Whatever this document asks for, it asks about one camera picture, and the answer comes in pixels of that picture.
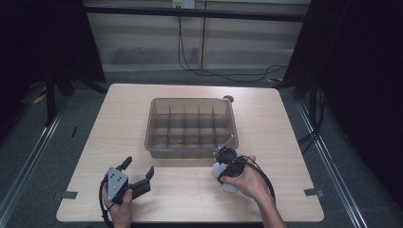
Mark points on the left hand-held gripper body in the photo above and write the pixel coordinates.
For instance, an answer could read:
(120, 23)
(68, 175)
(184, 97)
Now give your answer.
(115, 185)

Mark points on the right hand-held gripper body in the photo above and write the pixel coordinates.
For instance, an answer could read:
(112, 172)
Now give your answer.
(229, 161)

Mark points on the white sock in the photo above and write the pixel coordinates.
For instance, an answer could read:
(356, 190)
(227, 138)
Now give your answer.
(230, 187)

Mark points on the grey divided storage box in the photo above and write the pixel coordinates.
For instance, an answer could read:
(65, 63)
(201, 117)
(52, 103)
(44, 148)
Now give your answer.
(190, 126)

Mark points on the person's left hand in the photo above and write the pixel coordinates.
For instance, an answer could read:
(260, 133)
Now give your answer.
(120, 212)

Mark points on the person's right hand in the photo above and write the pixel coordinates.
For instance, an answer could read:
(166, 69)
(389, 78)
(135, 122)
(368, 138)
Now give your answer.
(250, 185)

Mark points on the grey tape strip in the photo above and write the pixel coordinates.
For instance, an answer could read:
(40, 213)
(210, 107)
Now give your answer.
(313, 192)
(70, 194)

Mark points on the black table grommet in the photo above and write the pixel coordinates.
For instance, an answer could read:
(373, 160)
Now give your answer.
(228, 98)

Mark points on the black stand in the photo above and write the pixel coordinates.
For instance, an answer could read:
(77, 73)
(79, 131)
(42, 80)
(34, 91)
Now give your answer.
(50, 101)

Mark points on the yellow floor tape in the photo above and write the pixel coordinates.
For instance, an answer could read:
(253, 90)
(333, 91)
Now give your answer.
(39, 98)

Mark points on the black curtain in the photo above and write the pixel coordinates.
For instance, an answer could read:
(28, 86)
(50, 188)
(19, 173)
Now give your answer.
(31, 47)
(364, 79)

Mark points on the metal floor rail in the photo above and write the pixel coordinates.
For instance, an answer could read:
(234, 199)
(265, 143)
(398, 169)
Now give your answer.
(34, 148)
(332, 164)

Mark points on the white wall socket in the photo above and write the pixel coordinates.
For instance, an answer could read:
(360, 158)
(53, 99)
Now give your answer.
(183, 3)

